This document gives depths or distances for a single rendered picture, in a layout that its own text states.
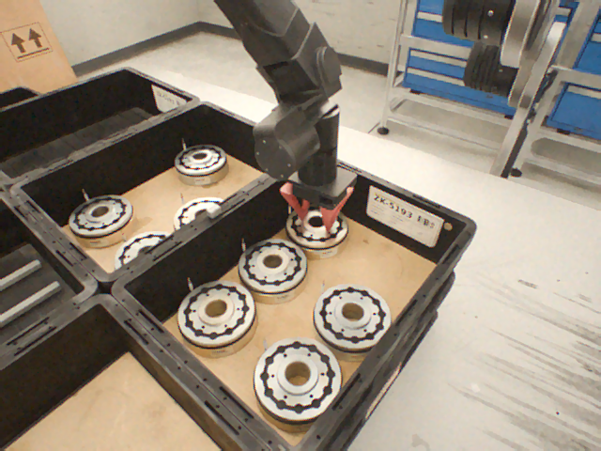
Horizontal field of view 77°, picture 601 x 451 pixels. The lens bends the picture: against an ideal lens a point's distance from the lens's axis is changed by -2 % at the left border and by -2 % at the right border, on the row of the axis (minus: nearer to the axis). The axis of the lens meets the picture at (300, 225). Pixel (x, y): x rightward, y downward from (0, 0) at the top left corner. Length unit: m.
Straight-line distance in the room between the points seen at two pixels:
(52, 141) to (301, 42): 0.74
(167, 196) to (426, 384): 0.56
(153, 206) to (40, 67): 2.79
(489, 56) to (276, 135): 0.90
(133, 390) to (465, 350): 0.51
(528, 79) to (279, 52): 0.86
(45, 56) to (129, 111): 2.42
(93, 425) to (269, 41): 0.47
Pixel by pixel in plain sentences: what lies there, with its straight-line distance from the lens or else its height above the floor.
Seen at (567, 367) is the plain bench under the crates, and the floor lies 0.70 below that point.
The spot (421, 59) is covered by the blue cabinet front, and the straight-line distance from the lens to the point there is 2.43.
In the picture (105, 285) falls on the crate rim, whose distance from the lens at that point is 0.53.
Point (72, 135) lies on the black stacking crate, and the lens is 1.08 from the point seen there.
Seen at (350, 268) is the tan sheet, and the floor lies 0.83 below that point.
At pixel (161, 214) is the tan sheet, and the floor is 0.83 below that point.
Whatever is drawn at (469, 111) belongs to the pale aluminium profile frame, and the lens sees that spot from 2.42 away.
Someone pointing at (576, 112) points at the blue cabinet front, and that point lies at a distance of 2.36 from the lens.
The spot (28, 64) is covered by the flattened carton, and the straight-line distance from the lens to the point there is 3.48.
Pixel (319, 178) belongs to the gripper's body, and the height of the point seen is 0.98.
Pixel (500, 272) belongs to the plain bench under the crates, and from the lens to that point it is 0.87.
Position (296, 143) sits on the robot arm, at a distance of 0.45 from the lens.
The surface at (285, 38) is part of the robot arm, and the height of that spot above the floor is 1.16.
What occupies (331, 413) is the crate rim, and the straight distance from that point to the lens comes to 0.39.
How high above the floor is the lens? 1.30
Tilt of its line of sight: 43 degrees down
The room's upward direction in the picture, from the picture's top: straight up
